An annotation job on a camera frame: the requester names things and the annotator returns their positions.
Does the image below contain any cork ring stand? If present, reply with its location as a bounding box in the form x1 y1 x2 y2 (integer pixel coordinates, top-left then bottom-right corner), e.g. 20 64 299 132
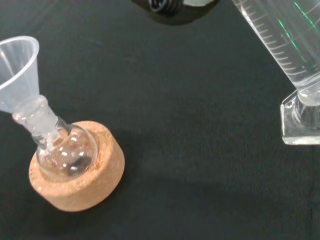
28 120 126 213

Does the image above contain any clear round-bottom flask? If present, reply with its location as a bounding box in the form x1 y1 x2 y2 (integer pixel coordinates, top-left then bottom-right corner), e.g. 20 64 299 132
12 96 99 179

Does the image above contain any black bench cloth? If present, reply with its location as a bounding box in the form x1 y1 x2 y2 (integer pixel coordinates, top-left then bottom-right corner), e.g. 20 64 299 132
0 0 320 240

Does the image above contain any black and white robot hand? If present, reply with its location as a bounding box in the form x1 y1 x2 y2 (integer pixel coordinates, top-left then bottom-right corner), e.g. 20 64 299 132
131 0 220 26

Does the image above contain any clear plastic funnel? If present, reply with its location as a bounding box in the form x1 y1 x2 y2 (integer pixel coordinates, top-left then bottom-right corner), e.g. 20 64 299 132
0 36 48 121

